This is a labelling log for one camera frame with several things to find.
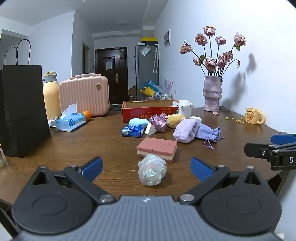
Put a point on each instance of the ceiling lamp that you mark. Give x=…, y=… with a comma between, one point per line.
x=120, y=23

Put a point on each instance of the clear plastic bag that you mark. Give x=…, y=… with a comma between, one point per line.
x=151, y=170

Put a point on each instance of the white and yellow alpaca plush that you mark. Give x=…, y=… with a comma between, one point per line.
x=181, y=111

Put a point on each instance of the black paper bag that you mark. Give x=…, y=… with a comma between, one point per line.
x=22, y=109

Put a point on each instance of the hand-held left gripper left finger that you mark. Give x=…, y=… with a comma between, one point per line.
x=93, y=167

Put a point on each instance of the dried pink roses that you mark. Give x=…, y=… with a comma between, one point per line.
x=211, y=62

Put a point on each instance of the dark wooden door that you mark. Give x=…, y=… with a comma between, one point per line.
x=111, y=76

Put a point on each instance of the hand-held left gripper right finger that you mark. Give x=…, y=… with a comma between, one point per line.
x=200, y=167

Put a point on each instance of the white wedge sponge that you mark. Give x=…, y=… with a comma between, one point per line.
x=150, y=129

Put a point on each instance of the yellow thermos bottle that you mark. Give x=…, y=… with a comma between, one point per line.
x=51, y=95

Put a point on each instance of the yellow bear mug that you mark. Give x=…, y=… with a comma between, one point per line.
x=253, y=115

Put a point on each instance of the drinking glass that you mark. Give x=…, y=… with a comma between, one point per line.
x=1, y=157

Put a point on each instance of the red cardboard box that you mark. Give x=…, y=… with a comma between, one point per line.
x=141, y=113

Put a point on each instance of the pink ribbed suitcase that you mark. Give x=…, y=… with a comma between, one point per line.
x=84, y=93

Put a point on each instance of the blue tissue pack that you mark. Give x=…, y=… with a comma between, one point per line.
x=70, y=120

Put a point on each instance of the purple satin scrunchie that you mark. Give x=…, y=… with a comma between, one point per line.
x=158, y=122

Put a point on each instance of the blue and yellow bags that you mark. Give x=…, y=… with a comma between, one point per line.
x=149, y=89

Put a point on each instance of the hanging folded umbrella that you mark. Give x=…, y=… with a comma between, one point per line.
x=156, y=58

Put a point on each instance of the textured lilac vase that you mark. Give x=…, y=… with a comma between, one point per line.
x=212, y=92

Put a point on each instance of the grey refrigerator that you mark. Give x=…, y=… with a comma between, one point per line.
x=145, y=67

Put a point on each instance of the light blue fluffy sponge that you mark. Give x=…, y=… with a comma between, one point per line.
x=138, y=122

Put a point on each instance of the white round container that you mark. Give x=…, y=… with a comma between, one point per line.
x=196, y=119

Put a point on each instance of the orange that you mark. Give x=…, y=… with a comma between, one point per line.
x=87, y=115

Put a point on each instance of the brown cardboard box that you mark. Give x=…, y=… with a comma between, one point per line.
x=132, y=92

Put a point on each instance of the scattered yellow dried buds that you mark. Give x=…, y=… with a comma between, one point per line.
x=238, y=120

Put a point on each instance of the pink layered sponge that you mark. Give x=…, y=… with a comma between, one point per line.
x=157, y=148

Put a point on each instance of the small blue packet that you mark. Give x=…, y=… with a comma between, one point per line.
x=131, y=131

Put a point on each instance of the purple wall sticker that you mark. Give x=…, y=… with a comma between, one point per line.
x=168, y=83

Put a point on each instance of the yellow box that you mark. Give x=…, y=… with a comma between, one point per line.
x=149, y=39

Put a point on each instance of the trolley with bottles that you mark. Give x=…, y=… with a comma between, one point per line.
x=163, y=95

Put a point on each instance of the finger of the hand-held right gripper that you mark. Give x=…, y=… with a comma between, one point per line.
x=255, y=150
x=283, y=138

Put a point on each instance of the lilac towel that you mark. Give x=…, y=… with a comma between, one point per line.
x=185, y=131

